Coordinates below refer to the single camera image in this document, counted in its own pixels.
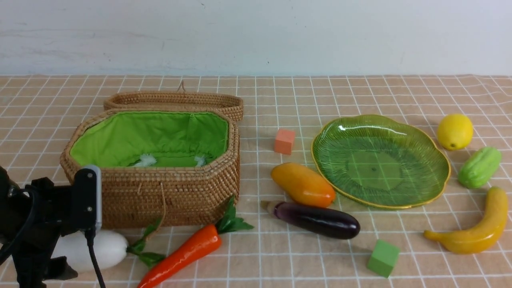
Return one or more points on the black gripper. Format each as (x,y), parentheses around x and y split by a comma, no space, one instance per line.
(33,218)

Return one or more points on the white radish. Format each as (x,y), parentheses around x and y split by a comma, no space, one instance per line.
(109,248)

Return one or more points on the orange carrot with green leaves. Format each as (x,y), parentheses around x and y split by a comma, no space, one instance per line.
(205,241)

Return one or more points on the orange yellow mango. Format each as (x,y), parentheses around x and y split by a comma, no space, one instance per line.
(303,185)

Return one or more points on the dark purple eggplant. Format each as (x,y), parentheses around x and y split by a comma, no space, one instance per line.
(323,221)

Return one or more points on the yellow lemon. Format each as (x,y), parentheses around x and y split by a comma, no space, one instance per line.
(455,132)

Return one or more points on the yellow banana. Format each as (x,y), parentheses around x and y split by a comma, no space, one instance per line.
(484,234)

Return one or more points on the green bitter gourd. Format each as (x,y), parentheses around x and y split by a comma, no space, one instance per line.
(480,167)

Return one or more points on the woven wicker basket green lining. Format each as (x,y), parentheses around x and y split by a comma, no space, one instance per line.
(179,166)

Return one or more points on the woven wicker basket lid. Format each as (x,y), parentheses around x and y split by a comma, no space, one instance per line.
(231,106)

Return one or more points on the orange foam cube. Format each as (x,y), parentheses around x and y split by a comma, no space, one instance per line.
(284,141)

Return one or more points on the green foam cube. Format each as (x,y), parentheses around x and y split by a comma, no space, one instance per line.
(383,258)

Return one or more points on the green glass leaf plate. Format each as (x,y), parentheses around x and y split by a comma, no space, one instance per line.
(379,162)

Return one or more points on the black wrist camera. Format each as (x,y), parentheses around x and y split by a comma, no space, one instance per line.
(86,199)

